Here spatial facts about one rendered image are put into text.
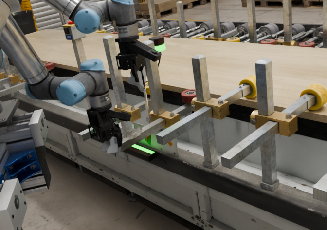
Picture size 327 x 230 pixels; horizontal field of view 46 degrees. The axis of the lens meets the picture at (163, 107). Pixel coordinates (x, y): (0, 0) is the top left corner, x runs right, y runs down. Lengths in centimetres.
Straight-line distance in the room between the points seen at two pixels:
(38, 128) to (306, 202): 92
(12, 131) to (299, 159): 103
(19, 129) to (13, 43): 37
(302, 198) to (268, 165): 14
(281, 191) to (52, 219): 170
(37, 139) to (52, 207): 138
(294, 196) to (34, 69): 89
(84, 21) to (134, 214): 152
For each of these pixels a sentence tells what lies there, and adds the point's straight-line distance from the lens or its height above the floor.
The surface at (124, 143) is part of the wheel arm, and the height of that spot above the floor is 85.
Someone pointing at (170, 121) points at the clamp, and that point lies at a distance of 149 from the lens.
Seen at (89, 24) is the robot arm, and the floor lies 130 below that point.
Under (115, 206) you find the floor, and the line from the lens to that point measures 258.
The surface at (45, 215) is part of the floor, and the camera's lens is 272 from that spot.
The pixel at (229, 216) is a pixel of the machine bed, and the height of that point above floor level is 24.
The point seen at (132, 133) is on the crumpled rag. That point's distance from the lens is 143.
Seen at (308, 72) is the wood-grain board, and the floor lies 90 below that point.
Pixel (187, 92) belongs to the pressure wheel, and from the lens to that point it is 163.
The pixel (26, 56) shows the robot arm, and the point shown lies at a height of 125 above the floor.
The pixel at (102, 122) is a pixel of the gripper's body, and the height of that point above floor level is 97.
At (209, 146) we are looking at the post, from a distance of 141.
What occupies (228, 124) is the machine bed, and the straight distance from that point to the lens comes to 162.
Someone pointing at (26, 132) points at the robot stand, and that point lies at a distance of 142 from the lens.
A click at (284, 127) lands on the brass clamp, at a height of 95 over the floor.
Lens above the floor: 148
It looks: 22 degrees down
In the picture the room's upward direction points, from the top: 10 degrees counter-clockwise
